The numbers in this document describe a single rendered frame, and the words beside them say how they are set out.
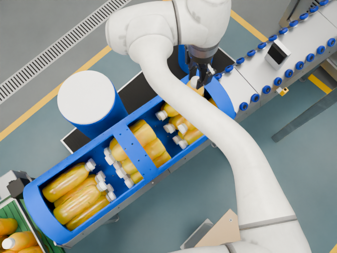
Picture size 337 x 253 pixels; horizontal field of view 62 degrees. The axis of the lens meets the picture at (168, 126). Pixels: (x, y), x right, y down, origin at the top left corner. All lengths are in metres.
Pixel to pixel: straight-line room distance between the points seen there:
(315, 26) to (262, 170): 1.38
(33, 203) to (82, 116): 0.45
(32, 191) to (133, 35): 0.76
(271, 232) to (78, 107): 1.09
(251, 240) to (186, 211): 1.78
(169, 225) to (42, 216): 1.31
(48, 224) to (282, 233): 0.86
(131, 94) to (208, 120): 1.82
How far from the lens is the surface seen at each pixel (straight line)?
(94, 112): 1.37
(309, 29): 1.80
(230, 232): 1.29
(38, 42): 3.02
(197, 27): 0.66
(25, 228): 1.55
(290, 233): 0.51
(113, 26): 0.67
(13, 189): 1.47
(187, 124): 1.17
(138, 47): 0.63
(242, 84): 1.53
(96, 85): 1.42
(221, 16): 0.66
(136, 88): 2.35
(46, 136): 2.59
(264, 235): 0.50
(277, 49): 1.49
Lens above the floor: 2.27
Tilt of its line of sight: 74 degrees down
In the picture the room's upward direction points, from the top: 5 degrees counter-clockwise
